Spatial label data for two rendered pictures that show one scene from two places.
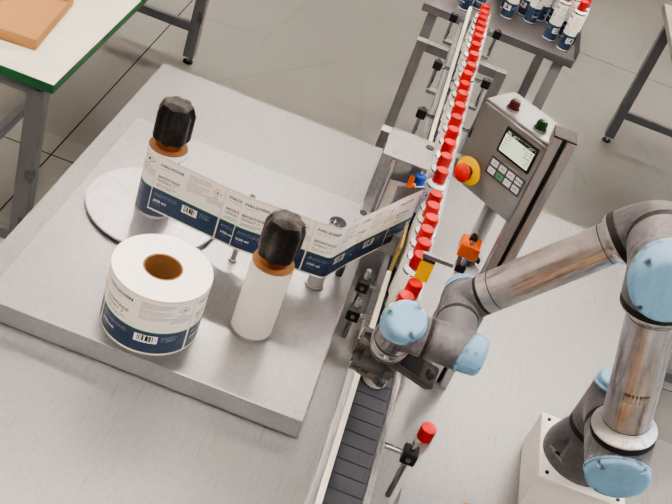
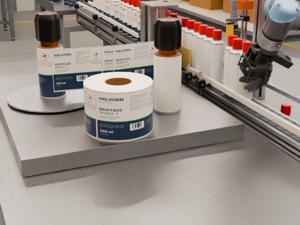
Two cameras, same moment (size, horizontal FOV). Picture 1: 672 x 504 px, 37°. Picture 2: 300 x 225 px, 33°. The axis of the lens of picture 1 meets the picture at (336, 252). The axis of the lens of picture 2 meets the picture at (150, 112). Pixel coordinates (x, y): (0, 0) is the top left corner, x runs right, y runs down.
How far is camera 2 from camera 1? 1.13 m
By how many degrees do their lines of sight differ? 25
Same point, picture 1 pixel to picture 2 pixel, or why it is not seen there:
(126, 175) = (20, 92)
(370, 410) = not seen: hidden behind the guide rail
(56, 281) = (50, 138)
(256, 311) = (173, 88)
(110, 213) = (35, 105)
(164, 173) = (58, 60)
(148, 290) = (127, 89)
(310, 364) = (211, 107)
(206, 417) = (197, 152)
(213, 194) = (93, 56)
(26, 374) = (87, 184)
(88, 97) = not seen: outside the picture
